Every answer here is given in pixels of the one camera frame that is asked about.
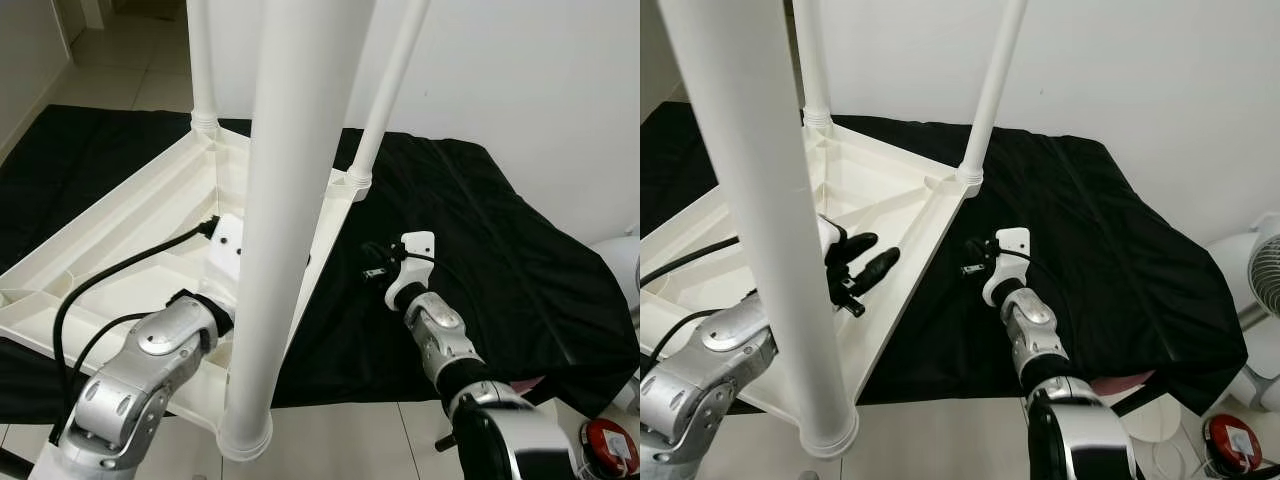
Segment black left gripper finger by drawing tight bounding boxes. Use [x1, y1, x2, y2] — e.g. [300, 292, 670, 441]
[855, 247, 902, 294]
[841, 232, 882, 264]

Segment white plastic children table top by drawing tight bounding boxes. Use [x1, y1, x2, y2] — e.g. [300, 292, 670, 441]
[640, 112, 983, 441]
[0, 118, 373, 436]

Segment black table cloth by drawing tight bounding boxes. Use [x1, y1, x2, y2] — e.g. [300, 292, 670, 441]
[640, 100, 1251, 416]
[0, 105, 640, 421]

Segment red round floor device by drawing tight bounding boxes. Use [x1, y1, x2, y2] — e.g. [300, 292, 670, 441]
[1204, 414, 1264, 474]
[582, 418, 640, 477]

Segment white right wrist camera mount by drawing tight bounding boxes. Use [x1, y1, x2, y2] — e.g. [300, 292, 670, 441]
[983, 228, 1033, 307]
[385, 231, 438, 313]

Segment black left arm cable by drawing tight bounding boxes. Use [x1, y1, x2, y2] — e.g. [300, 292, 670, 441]
[50, 215, 223, 441]
[640, 235, 743, 371]

